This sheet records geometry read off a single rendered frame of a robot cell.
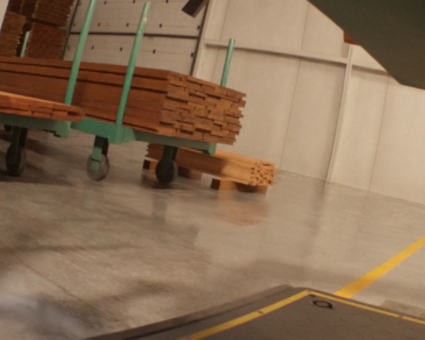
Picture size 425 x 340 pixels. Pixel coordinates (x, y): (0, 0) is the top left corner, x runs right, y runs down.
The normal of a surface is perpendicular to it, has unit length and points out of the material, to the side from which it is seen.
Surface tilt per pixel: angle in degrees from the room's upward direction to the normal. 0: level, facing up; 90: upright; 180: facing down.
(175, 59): 90
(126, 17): 90
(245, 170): 90
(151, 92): 90
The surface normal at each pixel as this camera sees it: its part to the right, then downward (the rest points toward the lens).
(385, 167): -0.58, -0.03
